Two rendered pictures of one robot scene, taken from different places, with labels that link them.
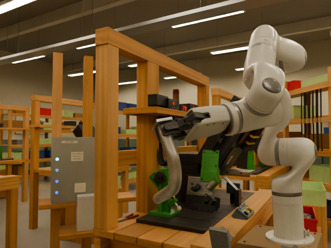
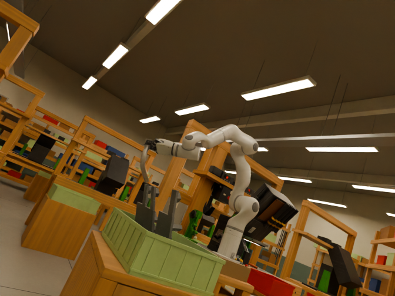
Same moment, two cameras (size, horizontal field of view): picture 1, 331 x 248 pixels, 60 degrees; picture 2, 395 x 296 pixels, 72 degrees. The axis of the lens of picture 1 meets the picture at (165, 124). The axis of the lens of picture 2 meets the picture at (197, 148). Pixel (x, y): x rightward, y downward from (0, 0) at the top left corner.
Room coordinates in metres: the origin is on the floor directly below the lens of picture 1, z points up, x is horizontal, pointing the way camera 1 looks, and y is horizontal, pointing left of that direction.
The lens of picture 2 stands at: (-0.60, -1.06, 1.06)
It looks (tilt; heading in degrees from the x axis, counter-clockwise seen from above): 14 degrees up; 30
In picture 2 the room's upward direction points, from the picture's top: 23 degrees clockwise
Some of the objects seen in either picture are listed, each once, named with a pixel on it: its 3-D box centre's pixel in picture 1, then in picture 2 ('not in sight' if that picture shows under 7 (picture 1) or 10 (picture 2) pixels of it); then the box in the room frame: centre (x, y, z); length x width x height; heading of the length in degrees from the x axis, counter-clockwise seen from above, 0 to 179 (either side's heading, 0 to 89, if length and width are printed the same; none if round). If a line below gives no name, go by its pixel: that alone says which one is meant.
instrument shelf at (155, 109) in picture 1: (173, 115); (230, 189); (2.14, -0.06, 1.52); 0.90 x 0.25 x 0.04; 151
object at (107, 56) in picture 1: (168, 136); (223, 202); (2.15, -0.02, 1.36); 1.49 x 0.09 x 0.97; 151
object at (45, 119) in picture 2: not in sight; (67, 164); (5.04, 6.10, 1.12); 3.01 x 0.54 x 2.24; 149
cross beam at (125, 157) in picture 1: (160, 153); (214, 212); (2.19, 0.04, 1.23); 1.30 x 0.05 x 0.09; 151
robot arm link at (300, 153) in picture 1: (293, 166); (243, 213); (1.22, -0.54, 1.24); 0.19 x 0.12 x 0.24; 60
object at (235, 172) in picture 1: (224, 171); (246, 238); (2.03, -0.41, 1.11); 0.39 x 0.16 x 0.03; 61
